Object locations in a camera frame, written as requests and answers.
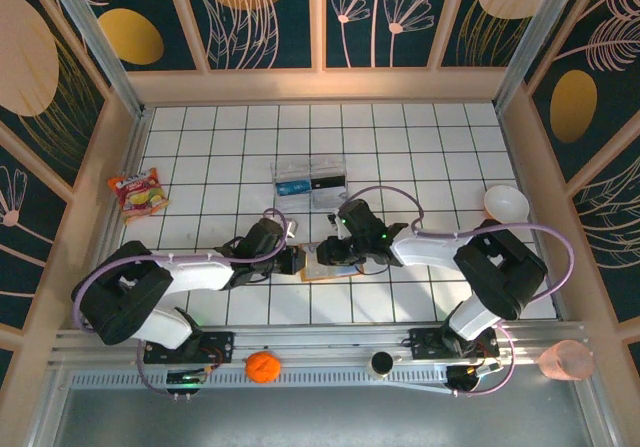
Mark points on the black credit card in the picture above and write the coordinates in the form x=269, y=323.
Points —
x=328, y=182

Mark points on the blue credit card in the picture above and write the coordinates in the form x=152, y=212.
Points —
x=292, y=187

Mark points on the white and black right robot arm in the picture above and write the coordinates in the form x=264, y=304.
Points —
x=430, y=249

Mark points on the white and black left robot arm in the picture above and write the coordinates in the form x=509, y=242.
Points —
x=200, y=274

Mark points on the clear plastic tray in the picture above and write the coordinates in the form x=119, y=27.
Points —
x=310, y=167

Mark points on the orange ball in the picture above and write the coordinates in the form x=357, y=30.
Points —
x=262, y=367

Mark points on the black round knob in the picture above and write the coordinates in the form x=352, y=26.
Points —
x=381, y=363

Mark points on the red instant noodle packet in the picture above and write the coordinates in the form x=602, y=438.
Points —
x=140, y=194

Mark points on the white bowl with orange outside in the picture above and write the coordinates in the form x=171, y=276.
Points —
x=506, y=202

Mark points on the pink translucent cup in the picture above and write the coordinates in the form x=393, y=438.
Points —
x=567, y=361

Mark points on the aluminium mounting rail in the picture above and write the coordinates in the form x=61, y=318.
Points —
x=325, y=339

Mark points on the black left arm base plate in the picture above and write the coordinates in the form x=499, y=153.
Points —
x=222, y=347

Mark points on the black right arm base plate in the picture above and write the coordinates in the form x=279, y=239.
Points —
x=425, y=344

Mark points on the aluminium frame post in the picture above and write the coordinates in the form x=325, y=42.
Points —
x=101, y=52
x=535, y=42

